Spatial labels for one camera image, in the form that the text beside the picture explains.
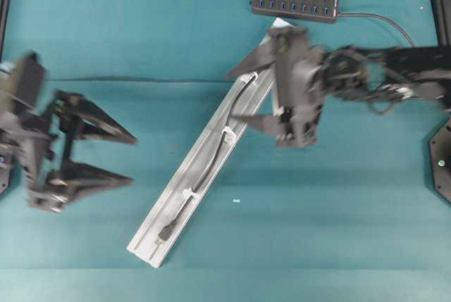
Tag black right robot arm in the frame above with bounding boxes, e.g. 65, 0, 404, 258
228, 26, 450, 147

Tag aluminium profile rail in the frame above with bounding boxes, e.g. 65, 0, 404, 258
125, 18, 305, 269

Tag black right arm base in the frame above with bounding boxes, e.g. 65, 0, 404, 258
428, 120, 451, 203

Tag white cable ring middle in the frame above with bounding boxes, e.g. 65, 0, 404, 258
221, 126, 236, 145

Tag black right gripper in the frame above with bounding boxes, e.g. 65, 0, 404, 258
227, 27, 325, 147

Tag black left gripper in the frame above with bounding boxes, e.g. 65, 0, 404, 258
1, 90, 137, 213

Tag black USB cable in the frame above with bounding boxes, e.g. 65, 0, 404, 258
154, 11, 416, 246

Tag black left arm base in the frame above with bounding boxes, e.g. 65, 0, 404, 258
0, 154, 15, 193

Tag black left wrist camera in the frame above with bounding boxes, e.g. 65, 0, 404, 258
1, 51, 45, 115

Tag white cable ring bottom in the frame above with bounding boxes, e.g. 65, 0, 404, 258
182, 186, 199, 204

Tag black USB hub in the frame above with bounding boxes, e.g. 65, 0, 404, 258
250, 0, 339, 24

